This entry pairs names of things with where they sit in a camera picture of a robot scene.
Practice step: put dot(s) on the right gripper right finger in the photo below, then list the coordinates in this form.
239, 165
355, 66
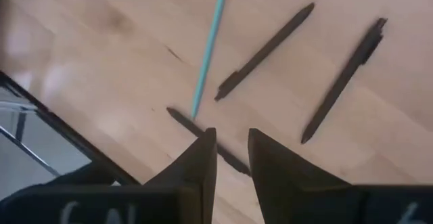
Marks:
287, 197

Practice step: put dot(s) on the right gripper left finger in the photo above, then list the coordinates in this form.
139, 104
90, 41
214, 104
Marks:
182, 197

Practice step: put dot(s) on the black click pen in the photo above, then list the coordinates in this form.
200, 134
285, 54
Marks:
186, 124
267, 49
345, 78

